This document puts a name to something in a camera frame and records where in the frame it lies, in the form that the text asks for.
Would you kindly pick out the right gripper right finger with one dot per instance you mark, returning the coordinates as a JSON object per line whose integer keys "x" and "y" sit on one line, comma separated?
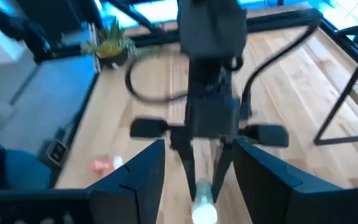
{"x": 275, "y": 196}

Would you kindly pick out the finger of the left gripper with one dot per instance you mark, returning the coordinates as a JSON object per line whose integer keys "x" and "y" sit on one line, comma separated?
{"x": 224, "y": 161}
{"x": 186, "y": 161}

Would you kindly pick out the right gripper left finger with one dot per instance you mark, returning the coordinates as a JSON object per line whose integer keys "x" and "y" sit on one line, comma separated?
{"x": 135, "y": 193}

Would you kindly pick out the potted green plant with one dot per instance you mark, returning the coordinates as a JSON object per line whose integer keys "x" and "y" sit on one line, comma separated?
{"x": 110, "y": 49}

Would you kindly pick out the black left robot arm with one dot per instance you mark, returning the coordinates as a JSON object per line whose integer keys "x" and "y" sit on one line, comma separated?
{"x": 213, "y": 28}

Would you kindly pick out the wooden shelf with black frame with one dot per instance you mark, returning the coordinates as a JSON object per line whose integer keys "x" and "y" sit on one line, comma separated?
{"x": 346, "y": 138}

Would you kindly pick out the small grey box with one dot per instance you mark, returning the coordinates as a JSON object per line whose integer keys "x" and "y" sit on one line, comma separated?
{"x": 54, "y": 151}

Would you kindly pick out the red medicine bottle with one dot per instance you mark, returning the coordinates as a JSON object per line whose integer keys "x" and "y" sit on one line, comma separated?
{"x": 101, "y": 165}

